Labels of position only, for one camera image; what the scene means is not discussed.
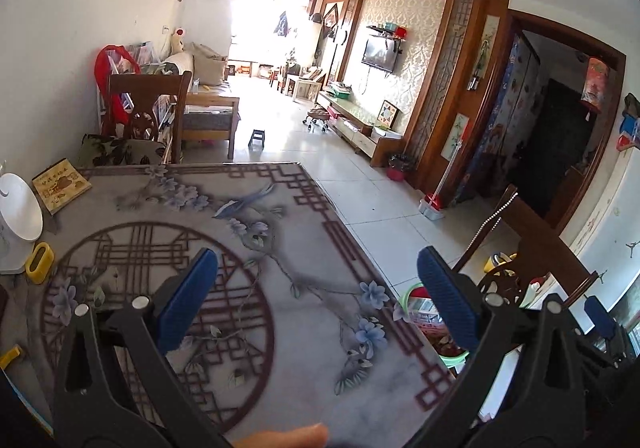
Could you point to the red bag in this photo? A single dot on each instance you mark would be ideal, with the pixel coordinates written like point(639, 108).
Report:
point(102, 68)

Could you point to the yellow plastic case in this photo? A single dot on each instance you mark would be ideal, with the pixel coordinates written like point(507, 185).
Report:
point(40, 263)

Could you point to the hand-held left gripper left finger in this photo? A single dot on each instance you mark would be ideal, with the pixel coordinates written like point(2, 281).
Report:
point(190, 298)

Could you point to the brown yellow book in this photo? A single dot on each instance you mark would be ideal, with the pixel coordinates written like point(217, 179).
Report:
point(61, 185)

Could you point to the floral printed tablecloth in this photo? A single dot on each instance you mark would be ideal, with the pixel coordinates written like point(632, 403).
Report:
point(300, 353)

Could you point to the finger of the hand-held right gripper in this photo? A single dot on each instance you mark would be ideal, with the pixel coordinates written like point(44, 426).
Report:
point(600, 323)

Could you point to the pale wooden coffee table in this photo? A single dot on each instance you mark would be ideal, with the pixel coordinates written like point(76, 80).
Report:
point(305, 88)

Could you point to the wall shelf with containers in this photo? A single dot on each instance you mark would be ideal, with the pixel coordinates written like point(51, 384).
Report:
point(387, 31)

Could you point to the small dark step stool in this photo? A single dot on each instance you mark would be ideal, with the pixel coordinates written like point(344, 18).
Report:
point(256, 138)

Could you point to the wooden sofa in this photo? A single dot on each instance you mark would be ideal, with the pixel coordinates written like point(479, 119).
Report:
point(210, 103)

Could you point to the red hanging lantern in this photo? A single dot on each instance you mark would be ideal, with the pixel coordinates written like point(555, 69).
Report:
point(595, 86)

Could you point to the person's left hand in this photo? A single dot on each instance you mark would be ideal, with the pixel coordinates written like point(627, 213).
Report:
point(285, 438)

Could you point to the yellow plastic piece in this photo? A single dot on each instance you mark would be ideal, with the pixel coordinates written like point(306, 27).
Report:
point(10, 357)

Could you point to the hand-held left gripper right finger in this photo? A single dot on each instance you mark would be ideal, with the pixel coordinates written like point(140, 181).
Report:
point(447, 298)

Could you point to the dark wooden dining chair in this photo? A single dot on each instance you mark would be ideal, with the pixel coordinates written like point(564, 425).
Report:
point(145, 88)

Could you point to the carved wooden dining chair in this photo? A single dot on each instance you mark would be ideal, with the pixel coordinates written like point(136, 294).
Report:
point(540, 238)

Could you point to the wall-mounted television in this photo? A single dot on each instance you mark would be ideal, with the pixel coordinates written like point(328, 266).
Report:
point(380, 56)

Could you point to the red bucket with green rim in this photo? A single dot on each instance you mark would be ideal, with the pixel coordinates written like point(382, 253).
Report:
point(425, 328)

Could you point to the floral seat cushion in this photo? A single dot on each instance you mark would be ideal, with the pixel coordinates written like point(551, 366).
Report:
point(120, 151)

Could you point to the beige sofa cushion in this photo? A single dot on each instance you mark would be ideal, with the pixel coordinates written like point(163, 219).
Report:
point(207, 68)

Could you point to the long television cabinet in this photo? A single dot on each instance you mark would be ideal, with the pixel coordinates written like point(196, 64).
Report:
point(357, 126)

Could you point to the small wall scroll painting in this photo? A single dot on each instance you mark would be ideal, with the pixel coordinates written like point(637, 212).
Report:
point(457, 133)

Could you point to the round rolling stool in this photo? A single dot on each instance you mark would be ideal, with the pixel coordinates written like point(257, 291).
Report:
point(317, 114)

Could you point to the cartoon printed door curtain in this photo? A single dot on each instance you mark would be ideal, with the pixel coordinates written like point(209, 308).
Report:
point(505, 128)

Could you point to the long wall scroll painting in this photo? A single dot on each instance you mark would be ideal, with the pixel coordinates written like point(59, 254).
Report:
point(487, 51)

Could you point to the framed star board game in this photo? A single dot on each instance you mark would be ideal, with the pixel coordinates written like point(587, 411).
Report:
point(389, 113)

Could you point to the white plush toy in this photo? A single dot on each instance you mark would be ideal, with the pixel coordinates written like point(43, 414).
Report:
point(177, 41)

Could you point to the yellow toy car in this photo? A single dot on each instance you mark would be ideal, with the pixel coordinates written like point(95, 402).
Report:
point(497, 262)

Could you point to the red blue wall decoration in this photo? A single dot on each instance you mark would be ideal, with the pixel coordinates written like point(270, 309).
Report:
point(630, 123)

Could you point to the red bin with black liner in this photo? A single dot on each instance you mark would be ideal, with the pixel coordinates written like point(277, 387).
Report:
point(400, 171)

